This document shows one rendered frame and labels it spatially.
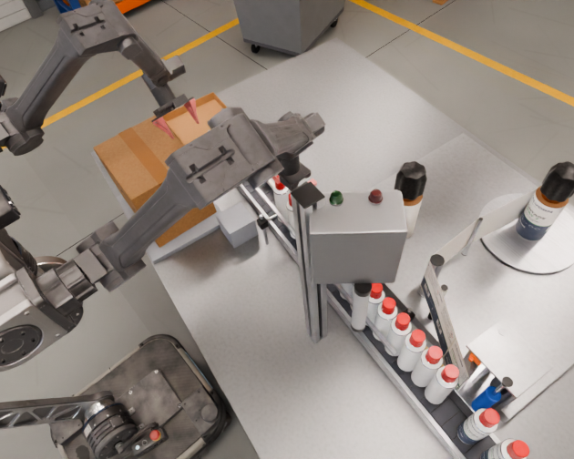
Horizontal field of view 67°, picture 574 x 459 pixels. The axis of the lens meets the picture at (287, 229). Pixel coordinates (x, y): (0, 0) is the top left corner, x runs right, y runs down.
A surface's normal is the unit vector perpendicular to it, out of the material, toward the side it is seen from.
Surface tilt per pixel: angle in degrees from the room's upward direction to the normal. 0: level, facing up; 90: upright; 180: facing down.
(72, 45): 64
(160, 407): 0
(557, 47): 0
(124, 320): 0
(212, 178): 36
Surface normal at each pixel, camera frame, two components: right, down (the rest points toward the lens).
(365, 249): -0.03, 0.82
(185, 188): -0.54, 0.46
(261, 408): -0.08, -0.57
